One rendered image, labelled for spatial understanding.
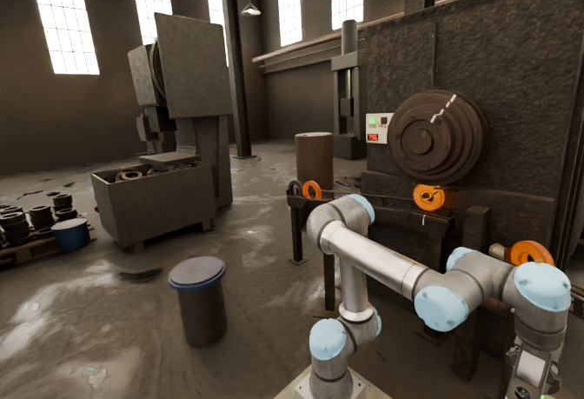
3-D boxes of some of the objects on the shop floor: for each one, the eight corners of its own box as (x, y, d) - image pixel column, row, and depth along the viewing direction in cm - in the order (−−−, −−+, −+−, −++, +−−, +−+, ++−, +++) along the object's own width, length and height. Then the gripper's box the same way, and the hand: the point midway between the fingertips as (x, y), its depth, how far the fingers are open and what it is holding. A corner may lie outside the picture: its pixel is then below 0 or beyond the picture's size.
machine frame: (406, 249, 262) (414, 38, 219) (567, 307, 180) (633, -11, 137) (355, 283, 217) (353, 26, 174) (539, 380, 136) (621, -57, 93)
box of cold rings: (189, 210, 402) (180, 154, 383) (219, 225, 343) (210, 159, 324) (103, 236, 334) (87, 169, 315) (123, 259, 275) (105, 179, 256)
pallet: (82, 222, 380) (74, 190, 369) (96, 239, 323) (88, 202, 313) (-57, 258, 299) (-72, 218, 288) (-70, 289, 243) (-90, 242, 232)
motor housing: (454, 355, 152) (463, 263, 139) (504, 383, 135) (520, 282, 122) (443, 370, 144) (451, 275, 131) (494, 402, 127) (510, 296, 114)
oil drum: (315, 182, 511) (314, 130, 489) (341, 188, 466) (341, 131, 444) (289, 189, 475) (286, 135, 453) (315, 196, 430) (312, 136, 408)
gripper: (574, 322, 56) (564, 381, 65) (517, 300, 63) (515, 356, 72) (564, 359, 52) (554, 415, 61) (504, 331, 59) (503, 386, 68)
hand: (529, 391), depth 65 cm, fingers closed
